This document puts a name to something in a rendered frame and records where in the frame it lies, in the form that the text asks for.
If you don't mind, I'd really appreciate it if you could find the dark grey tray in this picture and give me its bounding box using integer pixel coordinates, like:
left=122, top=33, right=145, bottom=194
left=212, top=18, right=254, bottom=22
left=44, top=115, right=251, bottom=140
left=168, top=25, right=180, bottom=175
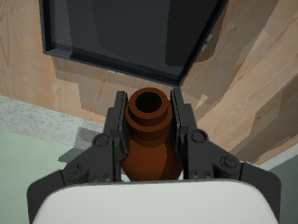
left=39, top=0, right=228, bottom=88

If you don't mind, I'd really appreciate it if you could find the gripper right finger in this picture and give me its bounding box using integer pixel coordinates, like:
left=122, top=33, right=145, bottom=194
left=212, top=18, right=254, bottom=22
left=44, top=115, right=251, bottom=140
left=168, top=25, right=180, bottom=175
left=170, top=88, right=281, bottom=224

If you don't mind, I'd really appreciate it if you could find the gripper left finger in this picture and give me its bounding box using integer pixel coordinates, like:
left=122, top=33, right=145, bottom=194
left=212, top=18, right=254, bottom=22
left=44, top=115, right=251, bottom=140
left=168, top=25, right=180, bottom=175
left=27, top=91, right=130, bottom=224

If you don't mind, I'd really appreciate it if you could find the brown bottle with blue label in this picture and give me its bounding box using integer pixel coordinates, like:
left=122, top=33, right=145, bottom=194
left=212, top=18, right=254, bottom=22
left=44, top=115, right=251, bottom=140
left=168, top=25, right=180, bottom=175
left=120, top=87, right=183, bottom=181

